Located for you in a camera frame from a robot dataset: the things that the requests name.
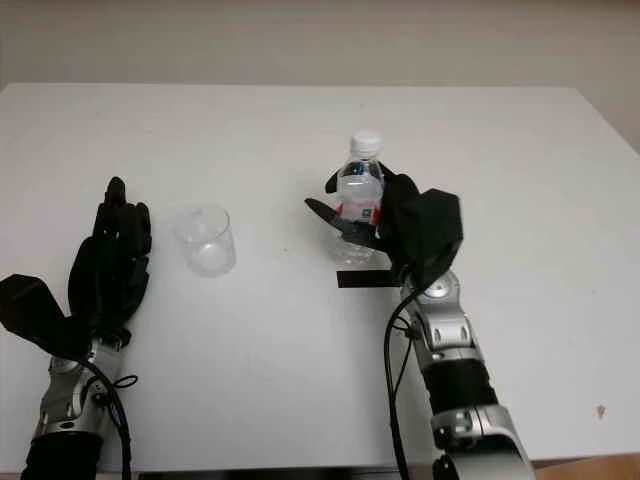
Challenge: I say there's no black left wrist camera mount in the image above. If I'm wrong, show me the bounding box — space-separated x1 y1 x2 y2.
0 272 97 359

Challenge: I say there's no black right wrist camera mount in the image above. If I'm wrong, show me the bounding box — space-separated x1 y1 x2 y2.
399 188 468 282

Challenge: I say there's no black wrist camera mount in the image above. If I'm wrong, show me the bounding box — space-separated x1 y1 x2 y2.
399 188 468 282
0 272 97 359

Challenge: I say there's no clear plastic water bottle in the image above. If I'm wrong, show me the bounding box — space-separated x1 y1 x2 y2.
331 129 389 269

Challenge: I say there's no dark robot body edge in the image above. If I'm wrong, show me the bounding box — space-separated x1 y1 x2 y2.
136 468 437 480

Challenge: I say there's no clear plastic cup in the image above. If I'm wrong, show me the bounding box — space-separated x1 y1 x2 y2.
172 201 237 278

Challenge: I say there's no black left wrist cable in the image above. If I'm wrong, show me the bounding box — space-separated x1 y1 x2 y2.
83 359 139 480

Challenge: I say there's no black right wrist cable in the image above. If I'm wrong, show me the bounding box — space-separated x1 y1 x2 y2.
383 272 437 480

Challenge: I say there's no black tape strip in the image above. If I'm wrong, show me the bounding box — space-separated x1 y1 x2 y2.
336 269 403 289

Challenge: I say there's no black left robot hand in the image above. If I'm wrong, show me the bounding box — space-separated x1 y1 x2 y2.
67 175 154 337

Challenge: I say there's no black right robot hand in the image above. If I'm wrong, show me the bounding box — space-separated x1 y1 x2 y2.
304 159 422 269

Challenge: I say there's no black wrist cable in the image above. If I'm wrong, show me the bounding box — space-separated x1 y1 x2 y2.
83 359 139 480
383 272 437 480

